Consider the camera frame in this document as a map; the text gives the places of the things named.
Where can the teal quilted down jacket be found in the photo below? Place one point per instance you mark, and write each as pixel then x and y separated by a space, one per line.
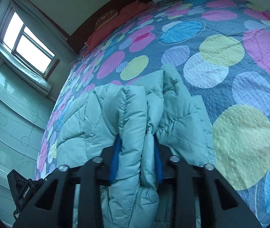
pixel 157 105

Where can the red pillow blanket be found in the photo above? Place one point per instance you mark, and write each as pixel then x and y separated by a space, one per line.
pixel 123 16

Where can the left window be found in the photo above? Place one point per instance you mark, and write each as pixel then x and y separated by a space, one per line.
pixel 24 46

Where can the white curtain middle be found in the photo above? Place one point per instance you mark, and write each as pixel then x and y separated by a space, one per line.
pixel 44 30

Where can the brown embroidered cushion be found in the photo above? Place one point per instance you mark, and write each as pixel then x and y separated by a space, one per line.
pixel 105 18

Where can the colourful polka dot bedspread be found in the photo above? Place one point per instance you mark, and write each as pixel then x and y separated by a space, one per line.
pixel 221 49

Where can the dark wooden headboard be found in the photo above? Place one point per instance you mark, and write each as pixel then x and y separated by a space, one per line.
pixel 77 40

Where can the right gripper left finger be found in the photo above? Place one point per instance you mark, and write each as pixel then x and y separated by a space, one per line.
pixel 53 204

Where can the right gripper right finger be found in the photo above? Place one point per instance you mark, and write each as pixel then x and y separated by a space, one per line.
pixel 200 192

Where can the white patterned wardrobe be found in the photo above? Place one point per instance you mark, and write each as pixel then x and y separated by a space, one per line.
pixel 24 114

